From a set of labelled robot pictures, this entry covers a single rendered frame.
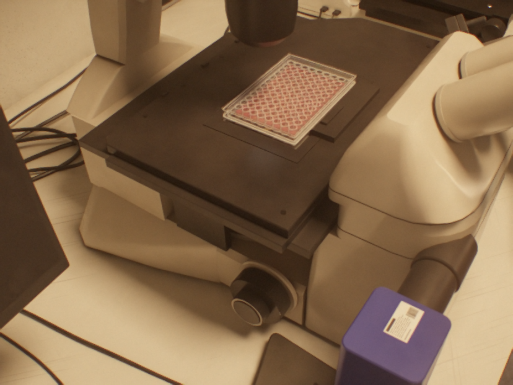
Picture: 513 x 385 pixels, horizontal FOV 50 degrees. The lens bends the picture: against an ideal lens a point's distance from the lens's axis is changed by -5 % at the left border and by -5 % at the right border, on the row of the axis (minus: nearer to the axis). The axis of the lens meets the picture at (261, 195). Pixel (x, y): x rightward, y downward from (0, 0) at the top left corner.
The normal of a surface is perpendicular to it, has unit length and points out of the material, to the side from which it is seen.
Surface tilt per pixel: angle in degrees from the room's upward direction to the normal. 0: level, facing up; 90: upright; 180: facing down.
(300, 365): 5
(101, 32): 90
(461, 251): 34
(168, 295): 0
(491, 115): 91
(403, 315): 0
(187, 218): 90
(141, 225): 49
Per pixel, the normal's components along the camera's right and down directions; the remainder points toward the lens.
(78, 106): -0.36, -0.20
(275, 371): 0.05, -0.70
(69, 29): 0.83, 0.37
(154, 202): -0.55, 0.59
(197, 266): -0.26, 0.68
